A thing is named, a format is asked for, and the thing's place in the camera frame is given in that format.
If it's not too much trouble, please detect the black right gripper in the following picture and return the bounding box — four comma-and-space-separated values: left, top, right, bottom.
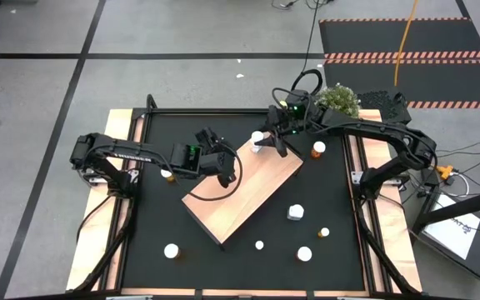
254, 103, 298, 158

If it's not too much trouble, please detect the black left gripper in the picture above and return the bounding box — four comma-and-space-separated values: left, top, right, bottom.
196, 127, 238, 189

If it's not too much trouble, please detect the large orange pill bottle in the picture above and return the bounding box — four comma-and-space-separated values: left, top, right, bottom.
310, 140, 328, 160
160, 168, 178, 184
163, 242, 182, 260

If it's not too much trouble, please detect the white round piece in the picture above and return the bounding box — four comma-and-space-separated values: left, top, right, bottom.
295, 246, 313, 263

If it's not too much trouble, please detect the green potted plant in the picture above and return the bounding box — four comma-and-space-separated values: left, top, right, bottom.
314, 82, 361, 120

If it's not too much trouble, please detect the black perforated box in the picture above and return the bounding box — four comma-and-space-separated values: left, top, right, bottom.
356, 89, 413, 126

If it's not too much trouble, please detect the black mat with striped edges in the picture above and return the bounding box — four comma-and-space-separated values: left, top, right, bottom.
318, 17, 480, 110

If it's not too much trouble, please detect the white paper sheet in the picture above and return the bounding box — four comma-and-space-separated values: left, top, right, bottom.
422, 193, 480, 260

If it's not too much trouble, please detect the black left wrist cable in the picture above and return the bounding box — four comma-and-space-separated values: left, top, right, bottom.
180, 141, 243, 203

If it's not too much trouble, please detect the black metal table frame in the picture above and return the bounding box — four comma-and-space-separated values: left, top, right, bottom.
67, 93, 424, 300

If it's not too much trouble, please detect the black looped cable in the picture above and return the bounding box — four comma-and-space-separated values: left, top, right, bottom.
291, 0, 324, 98

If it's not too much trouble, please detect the orange cable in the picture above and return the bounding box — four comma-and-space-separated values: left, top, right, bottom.
392, 0, 420, 87

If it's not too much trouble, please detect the yellow cable plug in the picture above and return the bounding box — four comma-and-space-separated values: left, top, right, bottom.
436, 164, 456, 180

